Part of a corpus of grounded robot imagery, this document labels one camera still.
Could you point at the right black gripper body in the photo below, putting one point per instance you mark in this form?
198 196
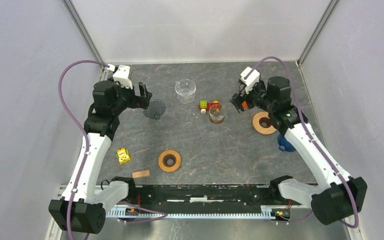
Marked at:
251 99

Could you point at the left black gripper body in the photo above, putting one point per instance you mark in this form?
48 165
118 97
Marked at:
130 100

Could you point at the small glass beaker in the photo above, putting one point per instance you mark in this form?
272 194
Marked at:
217 114

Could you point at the blue plastic dripper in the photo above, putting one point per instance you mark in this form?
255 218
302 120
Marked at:
284 145

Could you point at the wooden ring stand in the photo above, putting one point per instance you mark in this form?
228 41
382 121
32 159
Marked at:
169 161
262 123

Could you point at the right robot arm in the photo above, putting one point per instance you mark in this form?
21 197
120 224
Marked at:
337 194

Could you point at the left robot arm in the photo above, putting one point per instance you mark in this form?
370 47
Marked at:
80 209

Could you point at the smoky grey dripper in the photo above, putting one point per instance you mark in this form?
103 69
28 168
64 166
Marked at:
155 109

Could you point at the clear plastic dripper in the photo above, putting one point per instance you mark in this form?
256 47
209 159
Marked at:
185 90

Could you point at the toy brick car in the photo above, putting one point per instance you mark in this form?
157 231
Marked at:
204 106

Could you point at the yellow juice carton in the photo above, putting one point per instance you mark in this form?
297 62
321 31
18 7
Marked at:
123 156

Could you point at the small wooden block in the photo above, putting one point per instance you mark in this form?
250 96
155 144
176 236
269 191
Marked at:
141 174

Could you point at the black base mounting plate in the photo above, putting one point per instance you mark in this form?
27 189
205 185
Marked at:
205 198

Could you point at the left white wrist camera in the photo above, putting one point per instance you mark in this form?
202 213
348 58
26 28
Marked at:
122 75

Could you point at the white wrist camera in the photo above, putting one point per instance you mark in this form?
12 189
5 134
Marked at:
248 78
122 75

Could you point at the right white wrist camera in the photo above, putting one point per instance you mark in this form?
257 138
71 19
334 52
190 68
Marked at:
248 78

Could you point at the white slotted cable duct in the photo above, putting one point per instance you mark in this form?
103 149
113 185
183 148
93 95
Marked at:
265 213

